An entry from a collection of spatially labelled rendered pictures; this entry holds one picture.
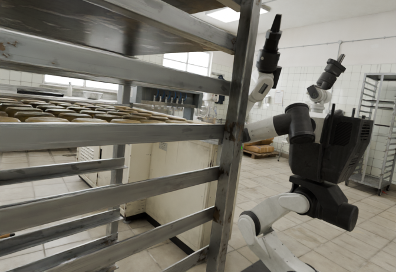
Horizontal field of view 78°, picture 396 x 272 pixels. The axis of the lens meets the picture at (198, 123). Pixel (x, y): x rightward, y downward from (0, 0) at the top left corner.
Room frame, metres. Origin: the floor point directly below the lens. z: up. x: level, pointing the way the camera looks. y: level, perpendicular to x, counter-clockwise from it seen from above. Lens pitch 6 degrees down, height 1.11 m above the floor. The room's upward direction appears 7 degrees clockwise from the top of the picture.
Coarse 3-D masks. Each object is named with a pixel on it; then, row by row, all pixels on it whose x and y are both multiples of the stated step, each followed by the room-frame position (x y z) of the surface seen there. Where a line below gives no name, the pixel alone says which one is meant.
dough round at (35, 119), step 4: (28, 120) 0.30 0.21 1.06; (32, 120) 0.30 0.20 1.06; (36, 120) 0.30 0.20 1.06; (40, 120) 0.30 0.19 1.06; (44, 120) 0.30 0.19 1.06; (48, 120) 0.31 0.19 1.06; (52, 120) 0.31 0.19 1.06; (56, 120) 0.32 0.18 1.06; (60, 120) 0.32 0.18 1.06; (64, 120) 0.32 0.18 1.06
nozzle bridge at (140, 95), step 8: (136, 88) 1.91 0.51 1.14; (144, 88) 2.05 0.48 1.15; (152, 88) 2.10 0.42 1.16; (160, 88) 2.05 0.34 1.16; (136, 96) 1.91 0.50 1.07; (144, 96) 2.05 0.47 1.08; (152, 96) 2.10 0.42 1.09; (168, 96) 2.22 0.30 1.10; (176, 96) 2.28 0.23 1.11; (184, 96) 2.35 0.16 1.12; (192, 96) 2.42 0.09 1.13; (200, 96) 2.38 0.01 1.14; (160, 104) 2.11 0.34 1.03; (168, 104) 2.16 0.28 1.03; (176, 104) 2.23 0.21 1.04; (184, 104) 2.29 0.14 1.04; (192, 104) 2.43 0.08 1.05; (200, 104) 2.39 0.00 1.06; (184, 112) 2.52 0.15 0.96; (192, 112) 2.46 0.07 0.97
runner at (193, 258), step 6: (198, 252) 0.48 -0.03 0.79; (204, 252) 0.50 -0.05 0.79; (186, 258) 0.46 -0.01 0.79; (192, 258) 0.47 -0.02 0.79; (198, 258) 0.49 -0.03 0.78; (204, 258) 0.50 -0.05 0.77; (174, 264) 0.44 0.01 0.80; (180, 264) 0.45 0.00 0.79; (186, 264) 0.46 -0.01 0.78; (192, 264) 0.47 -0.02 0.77; (162, 270) 0.42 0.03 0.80; (168, 270) 0.42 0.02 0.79; (174, 270) 0.44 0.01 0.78; (180, 270) 0.45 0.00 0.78; (186, 270) 0.46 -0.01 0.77
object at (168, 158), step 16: (160, 144) 1.94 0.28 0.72; (176, 144) 1.80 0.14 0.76; (192, 144) 1.68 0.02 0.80; (208, 144) 1.57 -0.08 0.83; (160, 160) 1.93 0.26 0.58; (176, 160) 1.78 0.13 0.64; (192, 160) 1.66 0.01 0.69; (208, 160) 1.55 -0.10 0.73; (160, 176) 1.91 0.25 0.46; (176, 192) 1.75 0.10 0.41; (192, 192) 1.63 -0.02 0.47; (208, 192) 1.55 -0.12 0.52; (160, 208) 1.88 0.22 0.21; (176, 208) 1.74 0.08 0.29; (192, 208) 1.62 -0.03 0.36; (160, 224) 1.91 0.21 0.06; (208, 224) 1.57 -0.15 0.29; (176, 240) 1.75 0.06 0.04; (192, 240) 1.59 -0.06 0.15; (208, 240) 1.59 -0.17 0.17
